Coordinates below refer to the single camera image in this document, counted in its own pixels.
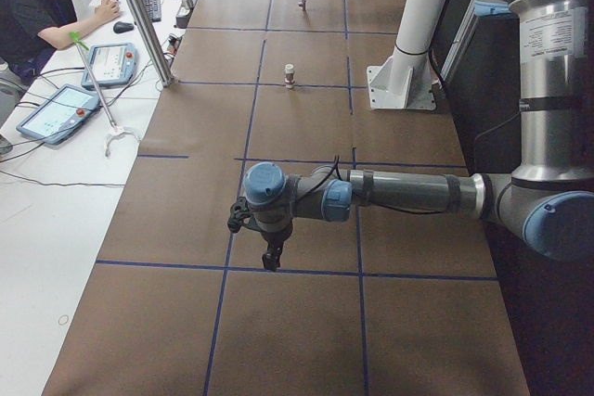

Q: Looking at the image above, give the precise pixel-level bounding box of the black computer mouse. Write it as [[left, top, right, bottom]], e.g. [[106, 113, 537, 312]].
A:
[[112, 21, 135, 34]]

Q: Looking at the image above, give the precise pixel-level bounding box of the near blue teach pendant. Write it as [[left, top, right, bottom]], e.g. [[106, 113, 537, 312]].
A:
[[16, 84, 99, 146]]

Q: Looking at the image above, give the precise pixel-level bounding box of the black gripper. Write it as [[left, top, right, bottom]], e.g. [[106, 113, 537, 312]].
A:
[[261, 228, 292, 272]]

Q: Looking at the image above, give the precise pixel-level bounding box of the person in black shirt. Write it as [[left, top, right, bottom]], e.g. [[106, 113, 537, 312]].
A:
[[1, 0, 120, 84]]

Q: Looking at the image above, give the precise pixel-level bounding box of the far blue teach pendant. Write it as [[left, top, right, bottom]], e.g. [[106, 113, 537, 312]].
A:
[[87, 43, 137, 88]]

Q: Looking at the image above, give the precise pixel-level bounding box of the brown paper table cover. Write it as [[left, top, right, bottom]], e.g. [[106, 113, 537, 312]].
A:
[[41, 0, 531, 396]]

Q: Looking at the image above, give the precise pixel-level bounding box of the white mounting pillar with base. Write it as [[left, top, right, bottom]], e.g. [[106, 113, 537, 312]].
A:
[[367, 0, 446, 110]]

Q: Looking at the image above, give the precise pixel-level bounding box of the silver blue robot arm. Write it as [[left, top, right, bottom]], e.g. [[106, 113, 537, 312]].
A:
[[227, 0, 593, 271]]

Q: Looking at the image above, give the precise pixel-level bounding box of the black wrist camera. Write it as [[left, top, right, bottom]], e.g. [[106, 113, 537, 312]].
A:
[[226, 197, 261, 234]]

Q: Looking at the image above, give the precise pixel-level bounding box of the white PPR pipe fitting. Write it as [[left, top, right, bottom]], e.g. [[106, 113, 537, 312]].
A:
[[284, 63, 295, 89]]

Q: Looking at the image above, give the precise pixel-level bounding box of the blue teach pendant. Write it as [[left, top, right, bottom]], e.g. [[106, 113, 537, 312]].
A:
[[16, 84, 99, 146], [87, 43, 137, 88]]

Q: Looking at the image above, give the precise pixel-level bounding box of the aluminium frame post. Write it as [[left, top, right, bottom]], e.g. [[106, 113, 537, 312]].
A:
[[126, 0, 174, 88]]

